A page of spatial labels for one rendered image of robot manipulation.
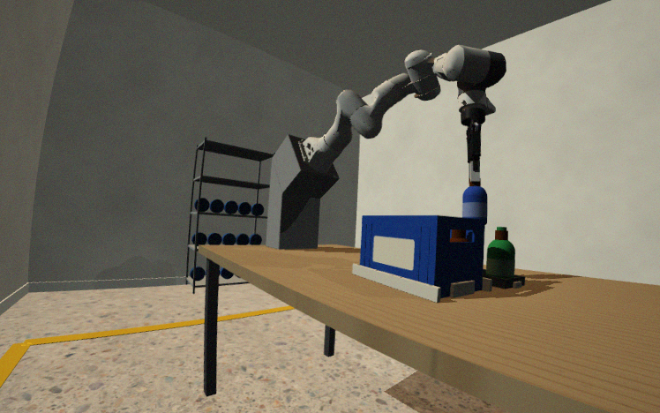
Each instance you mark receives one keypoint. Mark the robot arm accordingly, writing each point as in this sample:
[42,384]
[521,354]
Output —
[482,68]

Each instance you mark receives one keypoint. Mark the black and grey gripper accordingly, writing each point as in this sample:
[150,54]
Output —
[469,117]

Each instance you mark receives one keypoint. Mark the blue bottle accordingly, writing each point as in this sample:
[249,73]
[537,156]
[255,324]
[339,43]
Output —
[474,201]

